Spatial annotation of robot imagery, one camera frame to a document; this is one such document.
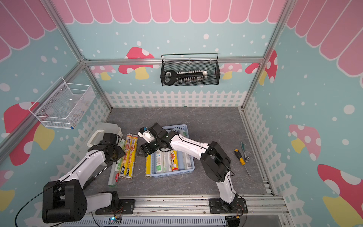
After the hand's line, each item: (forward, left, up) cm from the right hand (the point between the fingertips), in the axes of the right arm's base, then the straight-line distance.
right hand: (142, 151), depth 80 cm
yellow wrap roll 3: (+2, +13, -9) cm, 16 cm away
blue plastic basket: (-3, -25, -10) cm, 27 cm away
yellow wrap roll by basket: (-8, -2, -11) cm, 14 cm away
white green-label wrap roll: (-2, -12, -10) cm, 16 cm away
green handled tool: (+1, -63, -13) cm, 64 cm away
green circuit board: (-31, +14, -17) cm, 38 cm away
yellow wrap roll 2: (+2, +10, -11) cm, 15 cm away
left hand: (0, +17, -9) cm, 19 cm away
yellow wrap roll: (-1, -17, -11) cm, 20 cm away
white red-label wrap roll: (-2, -8, -10) cm, 13 cm away
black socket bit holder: (+41, -16, +21) cm, 49 cm away
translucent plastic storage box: (+13, +32, -1) cm, 34 cm away
